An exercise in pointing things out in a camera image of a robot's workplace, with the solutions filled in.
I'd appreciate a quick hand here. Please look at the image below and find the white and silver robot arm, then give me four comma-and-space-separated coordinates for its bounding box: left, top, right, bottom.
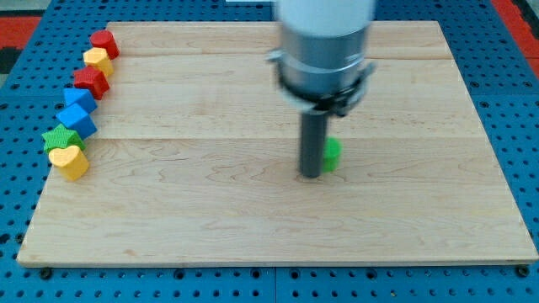
268, 0, 376, 116

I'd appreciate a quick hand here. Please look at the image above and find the yellow heart block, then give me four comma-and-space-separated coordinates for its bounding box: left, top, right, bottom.
48, 145, 89, 182

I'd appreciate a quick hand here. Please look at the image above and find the red cylinder block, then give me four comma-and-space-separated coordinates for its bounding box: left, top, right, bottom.
89, 29, 120, 60

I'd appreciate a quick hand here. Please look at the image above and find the red star block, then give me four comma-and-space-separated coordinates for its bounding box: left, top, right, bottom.
73, 66, 109, 100

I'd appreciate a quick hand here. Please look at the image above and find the green star block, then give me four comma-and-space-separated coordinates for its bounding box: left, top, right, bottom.
41, 124, 86, 153

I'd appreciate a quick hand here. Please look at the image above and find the yellow hexagon block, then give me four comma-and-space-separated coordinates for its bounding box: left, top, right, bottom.
83, 47, 114, 77

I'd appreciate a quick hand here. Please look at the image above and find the blue triangle block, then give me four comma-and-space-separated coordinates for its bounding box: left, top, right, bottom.
63, 88, 98, 113

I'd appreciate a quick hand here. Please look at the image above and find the wooden board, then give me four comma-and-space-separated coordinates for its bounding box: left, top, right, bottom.
18, 21, 538, 268

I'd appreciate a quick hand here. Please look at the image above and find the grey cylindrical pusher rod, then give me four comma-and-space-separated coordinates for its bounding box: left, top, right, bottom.
298, 113, 328, 178

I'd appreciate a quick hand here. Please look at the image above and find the blue cube block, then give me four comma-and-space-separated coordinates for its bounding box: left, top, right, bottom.
56, 104, 97, 140

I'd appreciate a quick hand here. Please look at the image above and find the green cylinder block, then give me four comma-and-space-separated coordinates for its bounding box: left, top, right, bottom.
323, 137, 342, 173

